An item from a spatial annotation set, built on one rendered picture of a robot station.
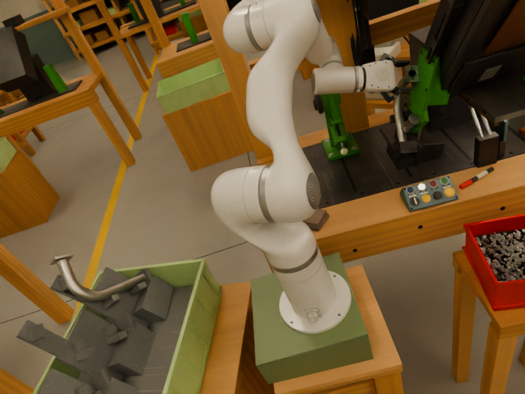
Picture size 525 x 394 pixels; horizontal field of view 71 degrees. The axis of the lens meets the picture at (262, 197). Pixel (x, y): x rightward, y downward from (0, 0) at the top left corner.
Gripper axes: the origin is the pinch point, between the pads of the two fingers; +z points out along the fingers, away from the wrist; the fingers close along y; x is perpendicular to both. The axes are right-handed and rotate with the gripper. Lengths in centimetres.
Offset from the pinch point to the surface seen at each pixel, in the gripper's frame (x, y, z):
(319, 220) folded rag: 5, -46, -32
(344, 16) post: 9.3, 28.6, -16.0
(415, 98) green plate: 2.1, -7.0, 2.8
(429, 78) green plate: -8.7, -4.8, 2.7
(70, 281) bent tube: -8, -59, -107
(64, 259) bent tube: -6, -52, -110
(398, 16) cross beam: 17.9, 32.5, 7.6
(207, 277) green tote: 7, -61, -70
